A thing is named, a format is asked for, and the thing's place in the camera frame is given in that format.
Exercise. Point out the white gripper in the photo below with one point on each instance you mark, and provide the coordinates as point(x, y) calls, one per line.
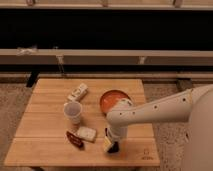
point(113, 134)

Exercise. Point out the black eraser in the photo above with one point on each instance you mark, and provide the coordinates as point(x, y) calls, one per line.
point(115, 147)

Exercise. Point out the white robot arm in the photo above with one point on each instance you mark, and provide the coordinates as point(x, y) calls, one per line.
point(194, 106)

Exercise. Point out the white sponge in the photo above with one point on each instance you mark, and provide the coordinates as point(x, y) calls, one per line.
point(87, 133)

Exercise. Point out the orange bowl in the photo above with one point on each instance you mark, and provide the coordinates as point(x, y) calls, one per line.
point(114, 99)

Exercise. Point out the wooden table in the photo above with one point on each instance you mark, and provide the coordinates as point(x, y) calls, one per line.
point(40, 139)

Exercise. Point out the white paper cup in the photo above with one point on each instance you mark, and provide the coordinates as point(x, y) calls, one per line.
point(72, 110)

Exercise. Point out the grey metal rail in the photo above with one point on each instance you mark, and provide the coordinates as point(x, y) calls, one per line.
point(108, 57)

